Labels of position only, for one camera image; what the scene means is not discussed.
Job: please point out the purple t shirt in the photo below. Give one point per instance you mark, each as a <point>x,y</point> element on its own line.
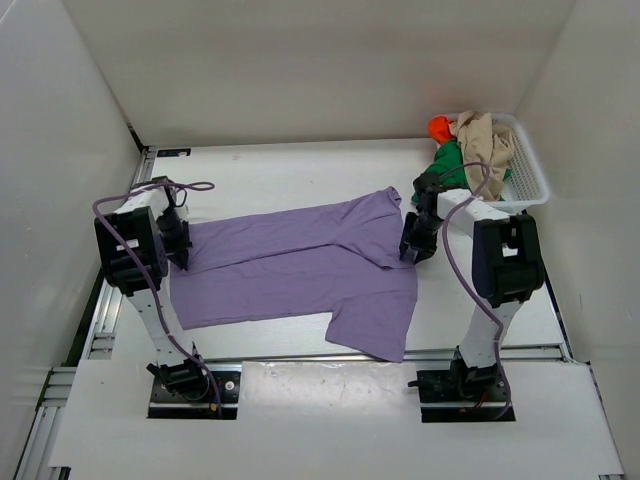
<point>341,259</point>

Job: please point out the white front board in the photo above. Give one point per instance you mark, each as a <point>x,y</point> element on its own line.
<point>357,421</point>

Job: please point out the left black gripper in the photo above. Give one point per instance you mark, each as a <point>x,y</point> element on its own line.
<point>179,245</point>

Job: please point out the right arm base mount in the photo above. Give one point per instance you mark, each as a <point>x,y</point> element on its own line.
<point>463,394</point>

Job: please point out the orange t shirt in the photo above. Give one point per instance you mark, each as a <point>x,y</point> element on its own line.
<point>439,130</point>

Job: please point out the aluminium frame rail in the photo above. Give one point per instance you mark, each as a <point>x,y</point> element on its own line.
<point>267,178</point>

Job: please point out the green t shirt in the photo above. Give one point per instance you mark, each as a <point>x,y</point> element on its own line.
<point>448,166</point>

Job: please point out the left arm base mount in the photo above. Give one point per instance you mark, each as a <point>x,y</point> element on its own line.
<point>186,392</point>

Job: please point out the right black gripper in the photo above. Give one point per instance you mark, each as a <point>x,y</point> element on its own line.
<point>417,238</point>

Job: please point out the black label sticker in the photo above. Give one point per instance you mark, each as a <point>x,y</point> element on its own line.
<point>173,153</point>

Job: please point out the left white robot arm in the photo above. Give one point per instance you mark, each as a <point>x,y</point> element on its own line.
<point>140,236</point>

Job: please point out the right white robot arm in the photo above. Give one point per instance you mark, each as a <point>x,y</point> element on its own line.
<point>506,269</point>

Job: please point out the white plastic basket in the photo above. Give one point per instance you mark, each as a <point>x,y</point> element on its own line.
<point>526,186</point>

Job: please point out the beige t shirt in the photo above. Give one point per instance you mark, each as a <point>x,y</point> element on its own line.
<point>483,140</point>

